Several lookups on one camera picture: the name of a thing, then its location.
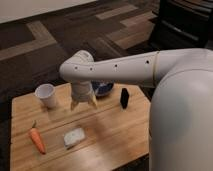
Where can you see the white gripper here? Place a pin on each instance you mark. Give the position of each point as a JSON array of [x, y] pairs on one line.
[[82, 92]]

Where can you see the blue ceramic bowl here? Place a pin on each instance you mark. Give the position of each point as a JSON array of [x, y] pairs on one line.
[[102, 89]]

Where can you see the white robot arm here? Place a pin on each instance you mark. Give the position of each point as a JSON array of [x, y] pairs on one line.
[[181, 111]]

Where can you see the white sponge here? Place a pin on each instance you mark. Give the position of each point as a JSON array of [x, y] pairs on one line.
[[74, 137]]

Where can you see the white paper cup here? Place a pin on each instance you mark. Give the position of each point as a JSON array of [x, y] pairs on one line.
[[46, 94]]

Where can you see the small black object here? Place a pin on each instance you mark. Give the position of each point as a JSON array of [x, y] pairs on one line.
[[124, 98]]

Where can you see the orange carrot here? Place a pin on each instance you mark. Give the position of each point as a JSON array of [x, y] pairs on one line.
[[37, 139]]

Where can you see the black furniture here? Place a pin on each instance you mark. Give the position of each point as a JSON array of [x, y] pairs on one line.
[[182, 24]]

